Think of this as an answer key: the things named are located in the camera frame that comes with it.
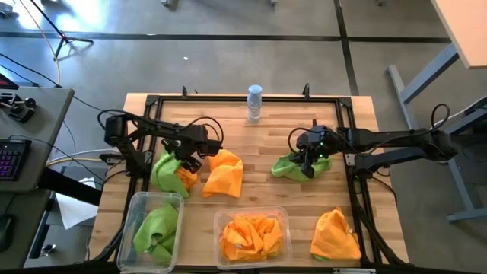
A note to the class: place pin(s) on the green microfiber towel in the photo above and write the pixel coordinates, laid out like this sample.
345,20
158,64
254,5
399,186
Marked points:
158,222
165,179
320,258
161,255
289,171

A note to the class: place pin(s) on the grey metal desk frame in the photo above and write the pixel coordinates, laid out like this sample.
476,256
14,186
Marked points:
460,179

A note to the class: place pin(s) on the clear water bottle blue cap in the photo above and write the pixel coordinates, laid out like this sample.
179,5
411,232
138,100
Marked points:
254,104

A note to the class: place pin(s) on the black table clamp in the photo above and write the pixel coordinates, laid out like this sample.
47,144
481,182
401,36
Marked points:
184,91
305,90

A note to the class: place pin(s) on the black screen device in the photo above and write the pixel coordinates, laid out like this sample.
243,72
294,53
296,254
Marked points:
5,83

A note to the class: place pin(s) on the white paper sheet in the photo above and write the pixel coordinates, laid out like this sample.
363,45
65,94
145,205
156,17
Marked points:
72,211

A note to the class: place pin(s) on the black aluminium table frame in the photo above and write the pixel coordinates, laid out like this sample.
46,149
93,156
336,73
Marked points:
228,98

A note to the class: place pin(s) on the black desk crossbar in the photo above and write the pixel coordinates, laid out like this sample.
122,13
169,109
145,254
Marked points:
68,186

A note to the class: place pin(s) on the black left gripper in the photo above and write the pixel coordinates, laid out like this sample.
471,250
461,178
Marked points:
186,156

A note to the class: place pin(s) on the grey desk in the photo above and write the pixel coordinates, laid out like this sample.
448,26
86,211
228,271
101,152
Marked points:
42,114

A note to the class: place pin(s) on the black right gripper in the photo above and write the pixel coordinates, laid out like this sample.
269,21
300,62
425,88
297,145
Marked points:
316,141

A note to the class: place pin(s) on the white label strip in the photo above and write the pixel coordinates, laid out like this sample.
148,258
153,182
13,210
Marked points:
354,271

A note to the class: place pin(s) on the grey metal table leg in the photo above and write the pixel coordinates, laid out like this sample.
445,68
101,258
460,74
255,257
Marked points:
430,76

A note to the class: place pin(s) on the black computer mouse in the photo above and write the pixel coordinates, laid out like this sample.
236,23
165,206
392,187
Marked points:
5,232

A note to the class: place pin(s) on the black computer keyboard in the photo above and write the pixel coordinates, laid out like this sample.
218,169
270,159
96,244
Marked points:
13,158

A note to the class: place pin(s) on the black tripod stand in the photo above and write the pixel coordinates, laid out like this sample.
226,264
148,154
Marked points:
64,37

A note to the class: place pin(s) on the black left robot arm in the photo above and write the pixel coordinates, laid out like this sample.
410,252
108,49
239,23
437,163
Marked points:
160,131

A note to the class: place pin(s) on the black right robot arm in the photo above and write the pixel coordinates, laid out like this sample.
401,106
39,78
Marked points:
380,135

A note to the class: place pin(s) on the light wooden table top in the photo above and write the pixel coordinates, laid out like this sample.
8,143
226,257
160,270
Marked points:
464,30

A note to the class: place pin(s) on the black desk clamp device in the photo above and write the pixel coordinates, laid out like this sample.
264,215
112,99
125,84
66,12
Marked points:
19,110

